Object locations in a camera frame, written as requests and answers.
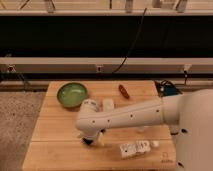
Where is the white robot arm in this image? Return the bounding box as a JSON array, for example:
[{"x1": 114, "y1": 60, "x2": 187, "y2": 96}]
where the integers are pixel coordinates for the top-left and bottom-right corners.
[{"x1": 76, "y1": 89, "x2": 213, "y2": 171}]

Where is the white dice block toy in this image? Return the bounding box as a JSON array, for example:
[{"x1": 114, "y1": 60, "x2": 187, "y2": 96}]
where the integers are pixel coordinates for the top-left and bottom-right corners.
[{"x1": 119, "y1": 140, "x2": 151, "y2": 158}]

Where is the red chili pepper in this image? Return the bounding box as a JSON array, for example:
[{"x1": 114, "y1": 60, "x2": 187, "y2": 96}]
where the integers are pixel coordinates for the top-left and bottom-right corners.
[{"x1": 119, "y1": 84, "x2": 130, "y2": 99}]

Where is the black hanging cable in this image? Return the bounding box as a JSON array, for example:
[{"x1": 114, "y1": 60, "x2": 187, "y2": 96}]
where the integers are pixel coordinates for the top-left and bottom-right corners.
[{"x1": 111, "y1": 7, "x2": 148, "y2": 74}]

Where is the small white cap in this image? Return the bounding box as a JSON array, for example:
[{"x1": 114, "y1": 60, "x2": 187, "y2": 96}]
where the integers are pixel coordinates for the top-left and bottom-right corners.
[{"x1": 151, "y1": 141, "x2": 160, "y2": 148}]

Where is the green ceramic bowl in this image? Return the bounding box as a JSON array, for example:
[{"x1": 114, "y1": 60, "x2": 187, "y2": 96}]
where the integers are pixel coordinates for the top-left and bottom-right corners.
[{"x1": 57, "y1": 82, "x2": 88, "y2": 108}]

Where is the white sponge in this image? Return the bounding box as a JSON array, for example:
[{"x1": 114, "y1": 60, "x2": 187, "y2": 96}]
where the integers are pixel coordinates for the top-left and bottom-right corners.
[{"x1": 102, "y1": 99, "x2": 115, "y2": 111}]

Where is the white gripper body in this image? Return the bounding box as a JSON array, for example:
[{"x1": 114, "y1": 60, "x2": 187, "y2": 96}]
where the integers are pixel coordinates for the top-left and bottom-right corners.
[{"x1": 78, "y1": 131, "x2": 104, "y2": 143}]

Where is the blue black device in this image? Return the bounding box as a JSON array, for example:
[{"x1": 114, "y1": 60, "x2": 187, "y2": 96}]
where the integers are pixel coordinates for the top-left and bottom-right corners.
[{"x1": 155, "y1": 80, "x2": 181, "y2": 97}]

